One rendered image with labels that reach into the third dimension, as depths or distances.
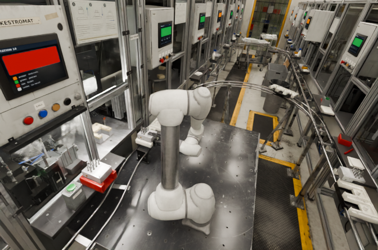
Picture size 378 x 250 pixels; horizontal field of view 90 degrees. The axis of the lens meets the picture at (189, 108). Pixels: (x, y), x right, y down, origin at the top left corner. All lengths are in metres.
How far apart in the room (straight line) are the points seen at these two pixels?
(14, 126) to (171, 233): 0.97
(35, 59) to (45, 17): 0.17
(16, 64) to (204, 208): 1.07
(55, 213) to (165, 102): 0.79
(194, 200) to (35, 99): 0.91
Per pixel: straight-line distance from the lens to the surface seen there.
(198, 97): 0.91
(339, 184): 1.75
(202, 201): 1.16
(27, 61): 0.92
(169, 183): 1.11
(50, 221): 1.27
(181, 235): 1.35
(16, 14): 0.93
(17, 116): 0.98
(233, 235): 1.40
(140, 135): 1.56
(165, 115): 0.92
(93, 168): 1.24
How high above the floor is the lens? 1.90
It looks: 31 degrees down
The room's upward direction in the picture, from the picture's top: 5 degrees clockwise
